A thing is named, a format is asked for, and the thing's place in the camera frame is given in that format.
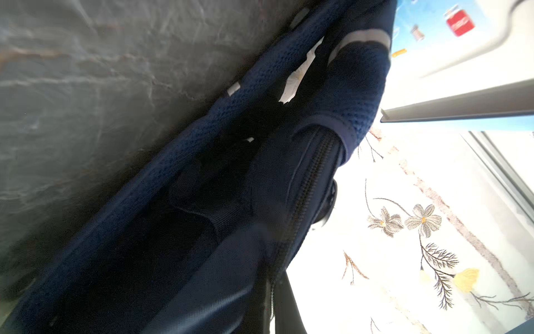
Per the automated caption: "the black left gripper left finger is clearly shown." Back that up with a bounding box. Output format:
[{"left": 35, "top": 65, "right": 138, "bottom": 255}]
[{"left": 234, "top": 267, "right": 271, "bottom": 334}]

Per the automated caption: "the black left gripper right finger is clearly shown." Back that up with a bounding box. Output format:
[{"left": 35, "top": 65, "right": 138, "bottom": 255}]
[{"left": 273, "top": 272, "right": 307, "bottom": 334}]

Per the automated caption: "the navy blue backpack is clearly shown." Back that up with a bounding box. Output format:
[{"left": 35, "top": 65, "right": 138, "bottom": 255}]
[{"left": 1, "top": 1, "right": 397, "bottom": 333}]

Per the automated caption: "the white box with blue lid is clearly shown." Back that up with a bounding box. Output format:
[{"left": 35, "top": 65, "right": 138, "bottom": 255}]
[{"left": 380, "top": 1, "right": 533, "bottom": 130}]

